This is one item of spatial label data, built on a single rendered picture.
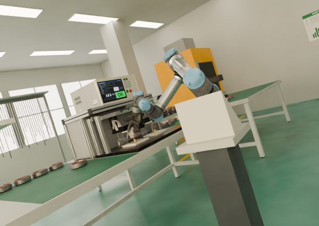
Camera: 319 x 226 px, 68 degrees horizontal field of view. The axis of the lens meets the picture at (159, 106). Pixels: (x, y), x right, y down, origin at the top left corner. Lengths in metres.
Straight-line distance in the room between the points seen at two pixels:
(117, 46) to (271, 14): 3.85
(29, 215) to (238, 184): 0.95
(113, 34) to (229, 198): 5.36
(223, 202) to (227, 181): 0.13
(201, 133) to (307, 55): 5.50
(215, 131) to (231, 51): 5.85
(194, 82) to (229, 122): 0.29
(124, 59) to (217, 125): 4.95
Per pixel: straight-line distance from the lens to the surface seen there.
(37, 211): 1.16
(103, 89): 1.90
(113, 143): 2.00
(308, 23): 6.60
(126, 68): 5.96
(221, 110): 1.18
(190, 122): 1.25
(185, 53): 5.48
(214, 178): 1.35
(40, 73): 8.94
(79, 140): 2.01
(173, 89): 1.70
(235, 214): 1.41
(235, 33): 6.97
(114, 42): 6.20
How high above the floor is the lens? 1.00
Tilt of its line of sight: 1 degrees down
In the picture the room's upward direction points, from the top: 18 degrees counter-clockwise
